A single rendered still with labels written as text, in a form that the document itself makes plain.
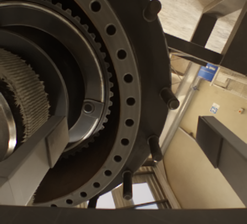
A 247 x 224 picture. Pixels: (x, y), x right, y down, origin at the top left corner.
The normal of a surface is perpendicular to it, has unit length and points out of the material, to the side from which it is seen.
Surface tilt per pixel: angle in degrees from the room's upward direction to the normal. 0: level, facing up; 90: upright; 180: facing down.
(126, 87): 90
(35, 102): 118
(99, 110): 90
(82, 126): 90
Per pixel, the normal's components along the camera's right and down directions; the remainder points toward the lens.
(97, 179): -0.02, 0.30
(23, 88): 0.91, -0.40
